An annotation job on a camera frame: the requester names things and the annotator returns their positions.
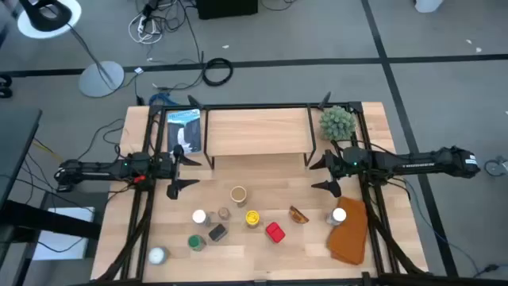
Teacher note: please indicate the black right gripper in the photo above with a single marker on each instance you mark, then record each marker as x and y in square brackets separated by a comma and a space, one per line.
[345, 163]

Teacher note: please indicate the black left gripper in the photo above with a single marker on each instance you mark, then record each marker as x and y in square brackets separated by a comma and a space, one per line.
[170, 168]

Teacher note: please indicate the white lid spice jar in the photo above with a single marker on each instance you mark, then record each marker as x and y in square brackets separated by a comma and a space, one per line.
[199, 216]
[337, 216]

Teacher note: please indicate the small cork lid glass jar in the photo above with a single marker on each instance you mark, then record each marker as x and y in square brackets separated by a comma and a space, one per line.
[224, 213]

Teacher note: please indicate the tan lid spice jar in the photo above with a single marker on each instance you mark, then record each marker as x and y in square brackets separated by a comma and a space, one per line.
[238, 194]

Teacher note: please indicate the green lid spice jar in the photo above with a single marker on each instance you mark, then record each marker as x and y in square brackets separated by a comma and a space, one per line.
[196, 242]

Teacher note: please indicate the red lid paprika tin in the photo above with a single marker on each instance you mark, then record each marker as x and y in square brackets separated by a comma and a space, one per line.
[275, 232]

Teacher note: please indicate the yellow lid chili onion jar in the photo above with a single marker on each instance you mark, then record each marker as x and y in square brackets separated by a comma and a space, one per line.
[252, 218]

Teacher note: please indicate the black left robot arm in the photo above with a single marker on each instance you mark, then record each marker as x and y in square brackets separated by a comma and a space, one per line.
[99, 168]

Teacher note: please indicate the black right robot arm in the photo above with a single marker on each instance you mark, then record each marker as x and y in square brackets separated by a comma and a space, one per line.
[416, 163]

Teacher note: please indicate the wooden shelf with black legs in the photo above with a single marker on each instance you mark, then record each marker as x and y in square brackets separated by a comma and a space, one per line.
[258, 131]

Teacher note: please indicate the blue packaged item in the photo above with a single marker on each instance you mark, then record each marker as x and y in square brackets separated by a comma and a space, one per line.
[184, 129]

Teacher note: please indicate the artificial green potted plant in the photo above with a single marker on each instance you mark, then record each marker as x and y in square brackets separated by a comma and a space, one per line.
[337, 123]

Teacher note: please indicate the folded orange cloth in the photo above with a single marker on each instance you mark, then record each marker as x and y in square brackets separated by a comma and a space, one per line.
[349, 238]

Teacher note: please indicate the small white plug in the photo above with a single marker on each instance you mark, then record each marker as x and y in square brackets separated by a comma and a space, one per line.
[138, 70]

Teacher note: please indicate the white round floor lamp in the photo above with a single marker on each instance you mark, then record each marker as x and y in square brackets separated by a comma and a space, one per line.
[101, 79]

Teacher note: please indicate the white box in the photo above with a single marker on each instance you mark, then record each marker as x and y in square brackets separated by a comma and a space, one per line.
[63, 246]

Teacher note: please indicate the black box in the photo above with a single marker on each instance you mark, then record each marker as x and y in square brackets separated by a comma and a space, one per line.
[226, 8]

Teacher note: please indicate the grey caster wheel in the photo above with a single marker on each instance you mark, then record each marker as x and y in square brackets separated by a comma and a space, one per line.
[494, 167]

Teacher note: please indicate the black desk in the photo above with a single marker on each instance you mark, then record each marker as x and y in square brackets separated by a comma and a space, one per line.
[16, 147]

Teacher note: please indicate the black chair wheels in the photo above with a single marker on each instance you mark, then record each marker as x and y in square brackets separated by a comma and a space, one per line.
[5, 92]

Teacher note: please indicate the black metal rig frame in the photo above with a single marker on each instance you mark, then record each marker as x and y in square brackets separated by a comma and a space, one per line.
[254, 106]

